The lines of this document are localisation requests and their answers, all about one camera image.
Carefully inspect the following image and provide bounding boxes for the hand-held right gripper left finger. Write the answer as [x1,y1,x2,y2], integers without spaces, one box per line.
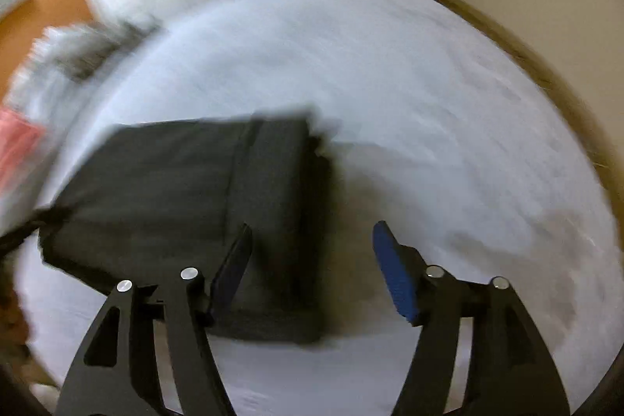
[56,223,254,416]

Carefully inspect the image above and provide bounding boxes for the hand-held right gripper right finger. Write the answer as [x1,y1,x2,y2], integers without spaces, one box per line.
[372,220,571,416]

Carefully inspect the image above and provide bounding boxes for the dark grey pants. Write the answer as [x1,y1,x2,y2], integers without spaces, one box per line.
[38,105,343,347]

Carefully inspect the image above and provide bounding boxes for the grey butterfly print blanket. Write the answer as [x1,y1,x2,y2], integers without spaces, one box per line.
[14,0,616,416]

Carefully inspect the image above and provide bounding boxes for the red cloth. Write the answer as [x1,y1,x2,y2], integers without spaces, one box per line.
[0,108,48,198]

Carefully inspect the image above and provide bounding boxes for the grey knitted cloth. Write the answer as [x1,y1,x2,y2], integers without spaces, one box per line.
[10,17,164,117]

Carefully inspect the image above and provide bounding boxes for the wooden bed frame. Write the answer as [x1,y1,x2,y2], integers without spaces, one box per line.
[370,0,624,261]

